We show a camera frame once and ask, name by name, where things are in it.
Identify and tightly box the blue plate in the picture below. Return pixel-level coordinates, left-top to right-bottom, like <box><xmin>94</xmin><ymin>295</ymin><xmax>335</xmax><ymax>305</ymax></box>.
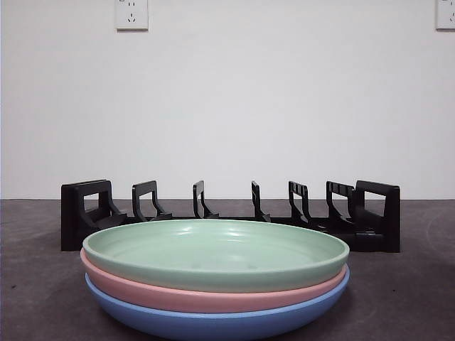
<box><xmin>84</xmin><ymin>266</ymin><xmax>351</xmax><ymax>338</ymax></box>

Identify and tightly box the green plate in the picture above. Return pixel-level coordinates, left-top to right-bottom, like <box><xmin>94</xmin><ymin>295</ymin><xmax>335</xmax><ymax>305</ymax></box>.
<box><xmin>82</xmin><ymin>219</ymin><xmax>351</xmax><ymax>294</ymax></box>

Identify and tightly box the black plastic dish rack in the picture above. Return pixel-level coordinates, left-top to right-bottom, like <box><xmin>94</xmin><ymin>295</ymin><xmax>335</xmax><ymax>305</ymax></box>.
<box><xmin>60</xmin><ymin>178</ymin><xmax>402</xmax><ymax>254</ymax></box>

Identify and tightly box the pink plate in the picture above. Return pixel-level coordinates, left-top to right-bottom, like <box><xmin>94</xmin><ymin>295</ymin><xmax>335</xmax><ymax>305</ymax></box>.
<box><xmin>80</xmin><ymin>247</ymin><xmax>350</xmax><ymax>314</ymax></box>

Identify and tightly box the white wall socket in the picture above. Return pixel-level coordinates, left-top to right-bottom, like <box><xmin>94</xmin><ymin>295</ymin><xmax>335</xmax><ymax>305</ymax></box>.
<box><xmin>435</xmin><ymin>0</ymin><xmax>455</xmax><ymax>31</ymax></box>
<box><xmin>115</xmin><ymin>0</ymin><xmax>149</xmax><ymax>32</ymax></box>

